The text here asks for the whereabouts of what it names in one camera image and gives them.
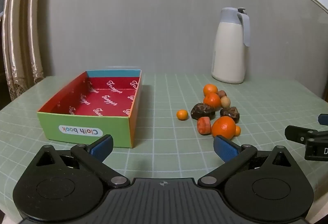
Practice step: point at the green grid table mat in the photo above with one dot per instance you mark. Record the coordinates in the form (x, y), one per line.
(166, 152)

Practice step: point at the orange carrot chunk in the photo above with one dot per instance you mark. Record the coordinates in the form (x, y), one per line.
(204, 126)

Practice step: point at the large tangerine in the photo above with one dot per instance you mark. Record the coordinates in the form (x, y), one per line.
(224, 126)

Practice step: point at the beige longan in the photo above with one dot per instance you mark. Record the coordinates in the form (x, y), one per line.
(225, 102)

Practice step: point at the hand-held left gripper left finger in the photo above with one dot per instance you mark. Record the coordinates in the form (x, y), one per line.
(102, 147)

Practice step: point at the cream thermos jug grey lid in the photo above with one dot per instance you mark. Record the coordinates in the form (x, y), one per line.
(228, 55)

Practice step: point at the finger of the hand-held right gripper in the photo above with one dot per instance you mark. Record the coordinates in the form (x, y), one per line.
(323, 119)
(297, 133)

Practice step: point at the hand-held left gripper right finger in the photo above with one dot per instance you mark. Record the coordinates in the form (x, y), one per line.
(225, 148)

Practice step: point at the small orange kumquat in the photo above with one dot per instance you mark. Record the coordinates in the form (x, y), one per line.
(182, 114)
(238, 130)

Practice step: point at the beige satin curtain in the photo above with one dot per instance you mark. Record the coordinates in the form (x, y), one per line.
(23, 34)

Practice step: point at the dark brown water chestnut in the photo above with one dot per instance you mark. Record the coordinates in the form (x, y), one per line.
(201, 110)
(230, 113)

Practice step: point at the colourful cardboard box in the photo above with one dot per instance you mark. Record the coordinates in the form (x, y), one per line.
(110, 98)

